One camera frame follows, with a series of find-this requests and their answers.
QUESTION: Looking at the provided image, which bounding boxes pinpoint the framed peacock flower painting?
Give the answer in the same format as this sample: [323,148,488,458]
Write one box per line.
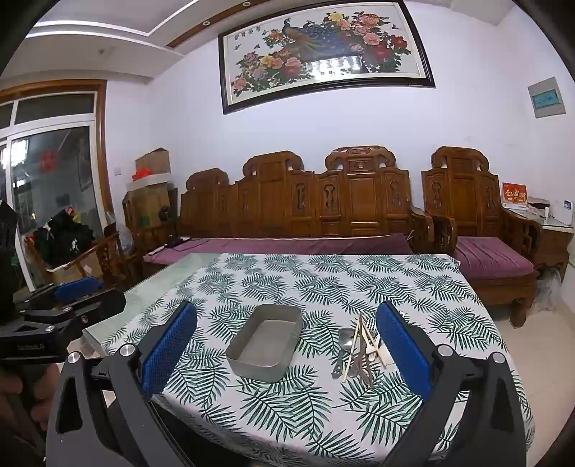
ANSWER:
[218,0,437,116]

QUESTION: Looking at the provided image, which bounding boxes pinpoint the wall electrical panel box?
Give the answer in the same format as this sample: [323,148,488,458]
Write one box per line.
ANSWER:
[526,76,566,119]

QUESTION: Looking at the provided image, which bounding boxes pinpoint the person's left hand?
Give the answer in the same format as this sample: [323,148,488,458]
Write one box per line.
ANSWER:
[0,361,51,407]

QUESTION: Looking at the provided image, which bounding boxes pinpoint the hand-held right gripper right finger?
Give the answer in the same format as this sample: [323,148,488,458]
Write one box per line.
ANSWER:
[376,301,527,467]

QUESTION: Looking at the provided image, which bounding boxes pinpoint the metal spoon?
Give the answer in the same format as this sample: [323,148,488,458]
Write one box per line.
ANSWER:
[331,328,358,379]

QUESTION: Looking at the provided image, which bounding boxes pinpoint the wooden side table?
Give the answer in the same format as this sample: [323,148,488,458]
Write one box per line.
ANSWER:
[507,207,575,285]

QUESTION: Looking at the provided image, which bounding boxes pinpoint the grey metal tray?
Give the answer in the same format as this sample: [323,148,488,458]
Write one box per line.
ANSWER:
[225,304,304,382]

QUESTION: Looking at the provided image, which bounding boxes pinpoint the white device box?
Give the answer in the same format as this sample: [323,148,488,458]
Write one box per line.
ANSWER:
[545,196,575,228]

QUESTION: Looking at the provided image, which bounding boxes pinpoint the flat white box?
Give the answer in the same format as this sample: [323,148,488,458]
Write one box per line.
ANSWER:
[126,173,174,192]

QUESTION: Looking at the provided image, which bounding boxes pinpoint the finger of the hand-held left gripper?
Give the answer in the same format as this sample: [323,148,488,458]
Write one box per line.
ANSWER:
[22,289,128,334]
[15,276,105,311]

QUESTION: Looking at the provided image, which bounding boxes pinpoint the pile of black bags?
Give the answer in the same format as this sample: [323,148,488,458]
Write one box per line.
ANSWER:
[33,208,98,267]

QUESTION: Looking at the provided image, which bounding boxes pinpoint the carved wooden sofa bench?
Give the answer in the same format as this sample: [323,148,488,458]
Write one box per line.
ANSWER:
[177,144,434,256]

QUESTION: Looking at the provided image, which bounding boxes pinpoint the light wooden chopstick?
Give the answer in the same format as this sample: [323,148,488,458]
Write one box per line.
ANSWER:
[342,314,363,383]

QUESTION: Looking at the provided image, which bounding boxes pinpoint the small brown cardboard box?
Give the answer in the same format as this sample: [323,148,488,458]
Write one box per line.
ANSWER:
[135,148,172,181]

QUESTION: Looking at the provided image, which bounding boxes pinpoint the cluttered wooden chair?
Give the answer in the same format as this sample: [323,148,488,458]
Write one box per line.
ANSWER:
[24,222,145,289]

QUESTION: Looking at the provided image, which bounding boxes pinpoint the dark brown chopstick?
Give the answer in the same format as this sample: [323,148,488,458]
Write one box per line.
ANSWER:
[358,316,375,387]

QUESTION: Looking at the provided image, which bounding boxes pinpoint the square purple seat cushion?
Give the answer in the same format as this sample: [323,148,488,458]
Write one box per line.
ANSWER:
[455,236,535,282]

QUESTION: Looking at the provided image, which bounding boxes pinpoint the clear plastic bag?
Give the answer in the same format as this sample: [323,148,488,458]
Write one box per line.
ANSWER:
[534,268,563,314]

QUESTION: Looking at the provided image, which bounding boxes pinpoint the carved wooden armchair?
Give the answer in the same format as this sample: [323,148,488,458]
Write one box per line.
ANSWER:
[421,146,542,328]

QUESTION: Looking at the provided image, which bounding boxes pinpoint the crumpled translucent plastic bag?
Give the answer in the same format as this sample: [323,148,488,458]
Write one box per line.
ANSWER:
[107,211,135,258]

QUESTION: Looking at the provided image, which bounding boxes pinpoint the leaf print tablecloth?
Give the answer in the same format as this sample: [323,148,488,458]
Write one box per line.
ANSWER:
[101,253,535,467]

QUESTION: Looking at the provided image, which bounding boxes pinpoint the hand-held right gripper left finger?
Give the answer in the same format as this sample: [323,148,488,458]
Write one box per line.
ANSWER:
[45,300,199,467]

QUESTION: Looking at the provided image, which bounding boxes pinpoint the red printed calendar box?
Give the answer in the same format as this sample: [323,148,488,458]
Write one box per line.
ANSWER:
[502,182,529,211]

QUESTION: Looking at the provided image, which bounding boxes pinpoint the wood framed glass door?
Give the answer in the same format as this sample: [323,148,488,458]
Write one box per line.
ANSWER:
[0,80,114,292]

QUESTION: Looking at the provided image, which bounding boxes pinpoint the large brown cardboard box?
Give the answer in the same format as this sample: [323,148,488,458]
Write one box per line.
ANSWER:
[123,184,179,231]

